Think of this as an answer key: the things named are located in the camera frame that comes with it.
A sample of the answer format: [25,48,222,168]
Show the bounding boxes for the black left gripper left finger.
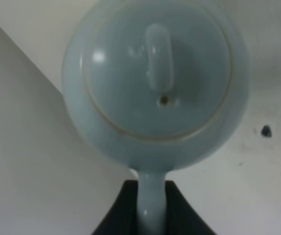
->
[92,180,138,235]

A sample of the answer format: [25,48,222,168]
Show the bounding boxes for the blue porcelain teapot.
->
[62,0,249,235]

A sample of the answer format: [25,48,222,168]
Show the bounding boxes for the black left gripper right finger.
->
[165,181,215,235]

